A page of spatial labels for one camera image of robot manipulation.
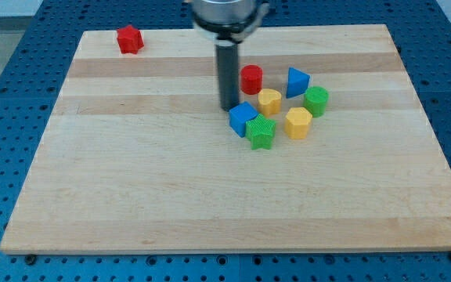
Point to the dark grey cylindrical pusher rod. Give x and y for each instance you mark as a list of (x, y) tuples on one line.
[(227, 63)]

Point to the red cylinder block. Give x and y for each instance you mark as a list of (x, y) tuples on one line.
[(251, 79)]

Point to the yellow heart block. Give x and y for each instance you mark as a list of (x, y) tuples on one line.
[(269, 102)]

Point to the blue cube block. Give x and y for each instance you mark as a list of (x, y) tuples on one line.
[(239, 116)]

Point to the blue triangle block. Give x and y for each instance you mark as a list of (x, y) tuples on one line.
[(297, 82)]

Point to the green star block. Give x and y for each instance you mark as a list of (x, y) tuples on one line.
[(260, 131)]

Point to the yellow hexagon block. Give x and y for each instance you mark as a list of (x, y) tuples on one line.
[(297, 122)]

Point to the green cylinder block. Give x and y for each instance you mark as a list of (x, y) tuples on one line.
[(315, 100)]

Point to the red star block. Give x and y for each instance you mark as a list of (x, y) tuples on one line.
[(129, 39)]

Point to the light wooden board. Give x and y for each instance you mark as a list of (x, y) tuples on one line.
[(138, 157)]

